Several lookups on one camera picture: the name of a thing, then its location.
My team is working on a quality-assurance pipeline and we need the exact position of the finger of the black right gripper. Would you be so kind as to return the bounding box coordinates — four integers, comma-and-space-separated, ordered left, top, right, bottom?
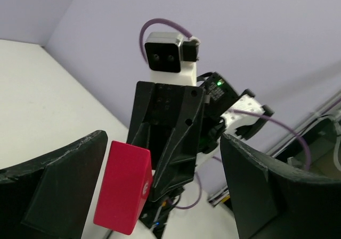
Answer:
149, 86, 205, 202
126, 81, 156, 150

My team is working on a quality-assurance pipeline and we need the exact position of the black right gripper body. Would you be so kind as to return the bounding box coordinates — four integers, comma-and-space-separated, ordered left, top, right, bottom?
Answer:
127, 81, 221, 234

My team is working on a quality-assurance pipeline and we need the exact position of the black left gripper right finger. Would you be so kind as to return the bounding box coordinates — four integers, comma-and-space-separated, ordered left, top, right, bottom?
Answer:
220, 134, 340, 238

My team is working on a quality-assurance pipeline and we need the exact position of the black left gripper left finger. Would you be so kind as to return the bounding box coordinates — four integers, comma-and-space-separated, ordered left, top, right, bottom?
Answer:
1, 130, 108, 238

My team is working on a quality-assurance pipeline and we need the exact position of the red triangular wooden block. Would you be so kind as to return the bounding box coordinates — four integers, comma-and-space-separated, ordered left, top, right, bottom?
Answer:
93, 141, 152, 235

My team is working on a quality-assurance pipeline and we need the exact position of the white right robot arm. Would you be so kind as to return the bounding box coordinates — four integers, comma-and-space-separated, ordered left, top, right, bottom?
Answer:
127, 72, 273, 238

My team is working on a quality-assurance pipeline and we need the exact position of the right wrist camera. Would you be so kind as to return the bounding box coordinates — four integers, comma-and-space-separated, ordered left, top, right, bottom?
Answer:
144, 32, 200, 86

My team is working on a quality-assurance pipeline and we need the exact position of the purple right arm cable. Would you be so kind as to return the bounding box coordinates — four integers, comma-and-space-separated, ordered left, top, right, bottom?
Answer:
139, 18, 312, 210

